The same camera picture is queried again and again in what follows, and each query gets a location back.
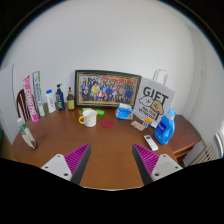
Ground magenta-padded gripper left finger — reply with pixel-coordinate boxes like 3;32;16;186
40;143;92;185

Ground blue detergent bottle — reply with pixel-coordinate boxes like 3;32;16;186
153;107;177;146

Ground white remote control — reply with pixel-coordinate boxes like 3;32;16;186
143;134;159;152

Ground white mug with yellow handle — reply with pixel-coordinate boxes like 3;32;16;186
78;109;98;128

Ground white refrigerator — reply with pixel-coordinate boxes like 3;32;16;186
0;64;16;144

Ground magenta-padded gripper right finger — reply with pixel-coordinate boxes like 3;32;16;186
132;143;184;186

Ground blue tissue pack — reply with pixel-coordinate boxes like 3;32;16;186
115;102;135;121

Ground colourful puzzle cube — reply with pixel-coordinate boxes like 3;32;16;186
142;117;153;129

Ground dark blue pump bottle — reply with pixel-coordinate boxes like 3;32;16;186
55;83;66;112

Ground white radiator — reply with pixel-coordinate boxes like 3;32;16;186
189;143;218;167

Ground white paper gift bag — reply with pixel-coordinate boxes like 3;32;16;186
133;68;177;129

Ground brown pump bottle yellow label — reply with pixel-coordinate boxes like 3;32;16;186
66;87;76;111

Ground flat round red coaster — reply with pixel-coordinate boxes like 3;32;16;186
101;119;115;129

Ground pink tube box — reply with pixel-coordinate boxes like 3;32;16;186
22;74;40;123

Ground black-framed group picture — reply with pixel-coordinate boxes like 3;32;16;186
73;69;143;110

